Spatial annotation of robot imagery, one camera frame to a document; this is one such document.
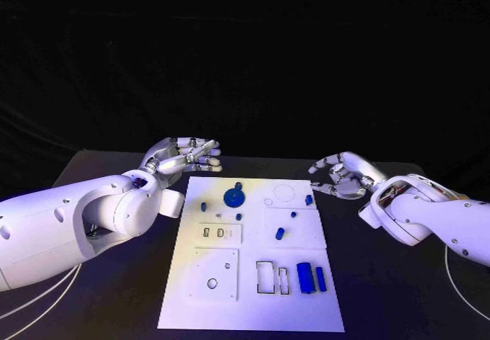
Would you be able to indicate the long blue peg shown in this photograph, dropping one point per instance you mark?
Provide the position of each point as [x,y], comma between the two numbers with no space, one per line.
[280,233]

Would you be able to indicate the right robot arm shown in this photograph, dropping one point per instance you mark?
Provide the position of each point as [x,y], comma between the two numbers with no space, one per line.
[433,215]

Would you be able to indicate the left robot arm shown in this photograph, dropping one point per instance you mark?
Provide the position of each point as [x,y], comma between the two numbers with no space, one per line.
[49,225]

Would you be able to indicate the white task board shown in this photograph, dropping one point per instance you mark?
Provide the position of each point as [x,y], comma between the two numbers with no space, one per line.
[251,255]

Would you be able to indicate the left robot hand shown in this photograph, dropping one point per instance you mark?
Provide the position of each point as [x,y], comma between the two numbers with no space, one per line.
[179,158]

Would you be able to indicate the blue gear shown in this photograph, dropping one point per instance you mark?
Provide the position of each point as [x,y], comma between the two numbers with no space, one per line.
[234,197]

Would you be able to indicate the slim blue cylinder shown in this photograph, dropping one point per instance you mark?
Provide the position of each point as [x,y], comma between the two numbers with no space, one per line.
[320,279]

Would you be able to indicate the large blue cylinder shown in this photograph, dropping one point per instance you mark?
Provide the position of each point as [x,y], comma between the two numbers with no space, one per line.
[306,277]

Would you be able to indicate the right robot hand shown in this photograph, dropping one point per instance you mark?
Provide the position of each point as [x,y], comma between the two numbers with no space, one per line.
[354,172]

